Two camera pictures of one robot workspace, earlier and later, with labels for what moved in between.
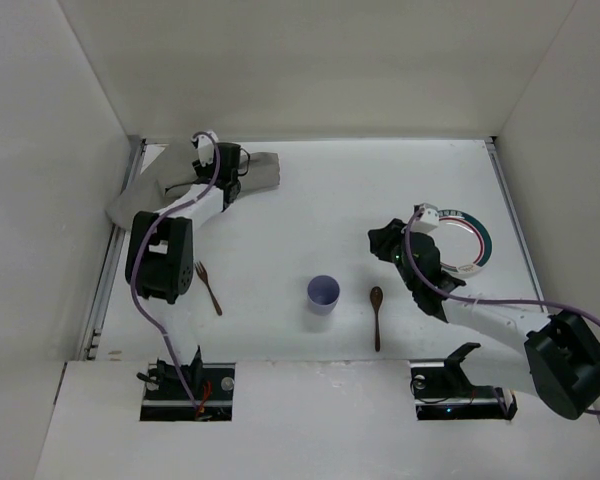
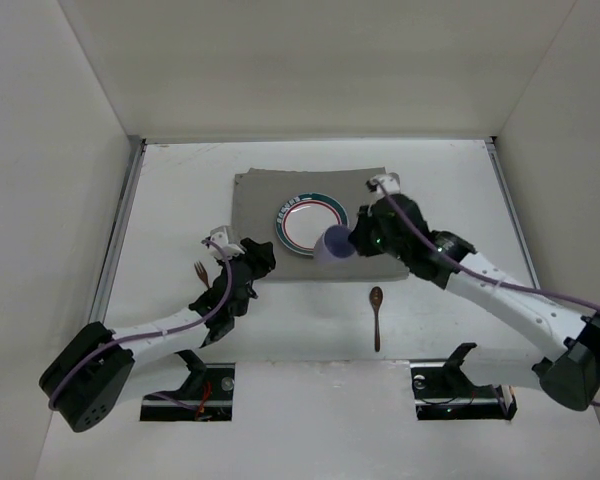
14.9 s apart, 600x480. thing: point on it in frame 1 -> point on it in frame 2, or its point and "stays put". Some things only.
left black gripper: [231, 163] -> [256, 255]
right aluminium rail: [510, 204] stays put
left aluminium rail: [89, 344] stays put
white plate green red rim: [464, 242] -> [302, 218]
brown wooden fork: [203, 274] stays put
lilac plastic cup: [323, 292] -> [333, 245]
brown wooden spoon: [376, 297] stays put
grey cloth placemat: [174, 165] -> [260, 193]
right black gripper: [386, 240] -> [365, 236]
